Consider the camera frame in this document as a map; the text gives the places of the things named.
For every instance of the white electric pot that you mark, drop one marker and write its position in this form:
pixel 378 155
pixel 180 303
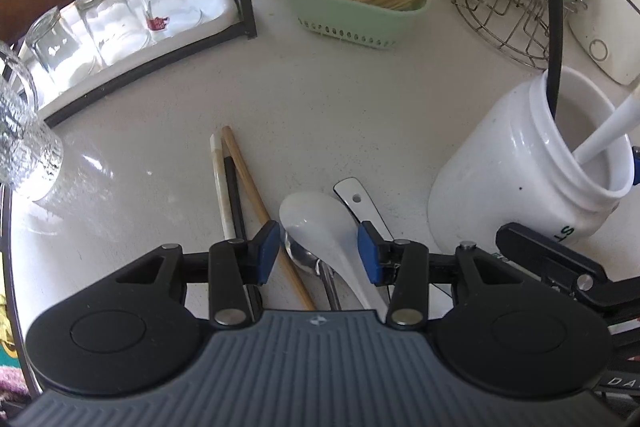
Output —
pixel 610 32

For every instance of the tall textured glass mug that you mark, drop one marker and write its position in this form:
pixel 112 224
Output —
pixel 25 147

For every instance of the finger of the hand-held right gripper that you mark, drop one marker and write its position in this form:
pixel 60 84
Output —
pixel 550 257
pixel 636 167

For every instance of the clear drinking glass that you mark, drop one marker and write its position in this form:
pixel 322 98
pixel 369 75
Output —
pixel 110 17
pixel 55 47

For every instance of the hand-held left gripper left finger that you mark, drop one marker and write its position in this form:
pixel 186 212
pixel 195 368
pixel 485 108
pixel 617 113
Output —
pixel 267 252

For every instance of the black chopstick with brown band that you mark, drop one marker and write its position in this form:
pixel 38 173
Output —
pixel 550 7

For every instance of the steel spoon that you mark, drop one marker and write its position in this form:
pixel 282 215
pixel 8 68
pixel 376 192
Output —
pixel 302 257

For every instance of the black kitchen sink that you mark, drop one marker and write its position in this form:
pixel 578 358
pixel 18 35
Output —
pixel 6 267

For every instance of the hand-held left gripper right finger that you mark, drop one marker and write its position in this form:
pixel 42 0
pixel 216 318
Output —
pixel 370 252

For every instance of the wooden chopstick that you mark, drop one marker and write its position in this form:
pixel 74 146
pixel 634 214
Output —
pixel 250 192

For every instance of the white ceramic mug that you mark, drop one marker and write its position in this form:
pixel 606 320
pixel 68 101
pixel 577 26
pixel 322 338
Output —
pixel 480 187

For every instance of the white ceramic spoon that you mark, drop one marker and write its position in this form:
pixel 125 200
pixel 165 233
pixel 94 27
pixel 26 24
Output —
pixel 310 217
pixel 360 202

